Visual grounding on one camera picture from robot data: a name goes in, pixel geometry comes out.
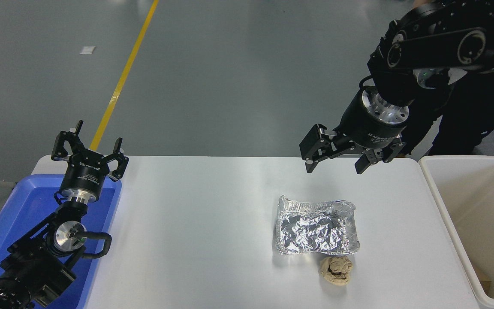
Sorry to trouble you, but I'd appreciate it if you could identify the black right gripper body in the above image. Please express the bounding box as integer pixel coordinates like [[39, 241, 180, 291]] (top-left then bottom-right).
[[337, 90, 404, 151]]

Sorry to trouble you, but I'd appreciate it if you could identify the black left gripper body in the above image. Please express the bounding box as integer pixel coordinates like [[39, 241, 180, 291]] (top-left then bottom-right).
[[60, 150, 111, 199]]

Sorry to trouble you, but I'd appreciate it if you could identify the silver foil tray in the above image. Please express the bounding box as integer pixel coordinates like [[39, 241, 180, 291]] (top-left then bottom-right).
[[275, 195, 360, 256]]

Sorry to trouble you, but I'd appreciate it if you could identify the blue plastic tray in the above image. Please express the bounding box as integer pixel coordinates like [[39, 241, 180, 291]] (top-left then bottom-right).
[[0, 174, 123, 309]]

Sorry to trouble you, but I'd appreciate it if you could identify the person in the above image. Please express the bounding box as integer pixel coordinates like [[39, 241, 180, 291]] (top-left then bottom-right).
[[397, 60, 494, 156]]

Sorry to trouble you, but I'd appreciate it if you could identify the crumpled tan paper ball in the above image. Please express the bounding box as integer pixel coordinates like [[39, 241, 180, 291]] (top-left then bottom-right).
[[319, 256, 354, 286]]

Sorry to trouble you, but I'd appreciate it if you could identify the large pale plastic bin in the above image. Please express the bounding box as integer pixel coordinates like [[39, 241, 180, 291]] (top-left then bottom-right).
[[419, 155, 494, 309]]

